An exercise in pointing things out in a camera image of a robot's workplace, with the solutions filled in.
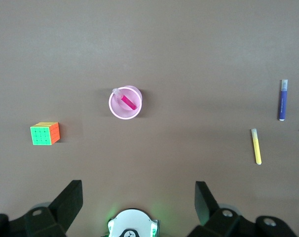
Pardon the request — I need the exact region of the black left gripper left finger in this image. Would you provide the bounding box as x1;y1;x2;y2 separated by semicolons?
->
0;179;83;237

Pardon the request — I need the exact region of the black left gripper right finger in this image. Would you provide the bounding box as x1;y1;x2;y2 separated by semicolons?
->
187;181;298;237

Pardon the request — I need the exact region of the pink marker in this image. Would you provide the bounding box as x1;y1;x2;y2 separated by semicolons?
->
112;87;138;111

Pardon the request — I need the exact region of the colourful puzzle cube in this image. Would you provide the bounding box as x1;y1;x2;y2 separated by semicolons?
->
30;121;61;146

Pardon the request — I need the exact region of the yellow marker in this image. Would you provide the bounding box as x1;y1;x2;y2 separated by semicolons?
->
250;128;262;165

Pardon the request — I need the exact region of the pink mesh cup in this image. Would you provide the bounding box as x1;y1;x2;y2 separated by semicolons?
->
108;85;143;120

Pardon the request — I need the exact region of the purple marker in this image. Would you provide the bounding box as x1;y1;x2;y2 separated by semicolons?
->
277;79;289;121

